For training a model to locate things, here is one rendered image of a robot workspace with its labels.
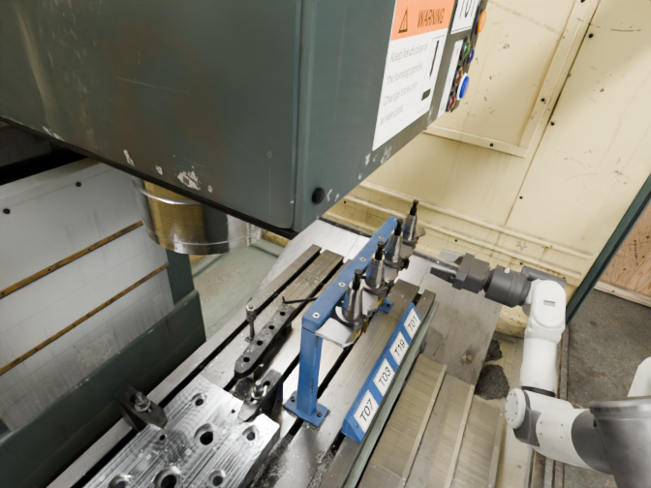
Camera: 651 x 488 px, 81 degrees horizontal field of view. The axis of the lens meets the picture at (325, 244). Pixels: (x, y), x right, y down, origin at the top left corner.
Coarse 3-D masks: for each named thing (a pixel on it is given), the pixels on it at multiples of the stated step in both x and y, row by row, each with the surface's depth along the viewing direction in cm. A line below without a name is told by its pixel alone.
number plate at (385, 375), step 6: (384, 360) 99; (384, 366) 99; (378, 372) 96; (384, 372) 98; (390, 372) 100; (378, 378) 96; (384, 378) 97; (390, 378) 99; (378, 384) 95; (384, 384) 97; (384, 390) 96
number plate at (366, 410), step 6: (366, 396) 91; (366, 402) 90; (372, 402) 92; (360, 408) 88; (366, 408) 90; (372, 408) 91; (354, 414) 87; (360, 414) 88; (366, 414) 89; (372, 414) 91; (360, 420) 87; (366, 420) 89; (360, 426) 87; (366, 426) 88
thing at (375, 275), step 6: (372, 258) 80; (384, 258) 80; (372, 264) 80; (378, 264) 79; (384, 264) 80; (372, 270) 80; (378, 270) 80; (384, 270) 81; (366, 276) 82; (372, 276) 81; (378, 276) 81; (384, 276) 82; (366, 282) 82; (372, 282) 81; (378, 282) 81; (384, 282) 83
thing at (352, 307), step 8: (352, 288) 71; (360, 288) 71; (352, 296) 72; (360, 296) 72; (344, 304) 74; (352, 304) 72; (360, 304) 73; (344, 312) 74; (352, 312) 73; (360, 312) 74
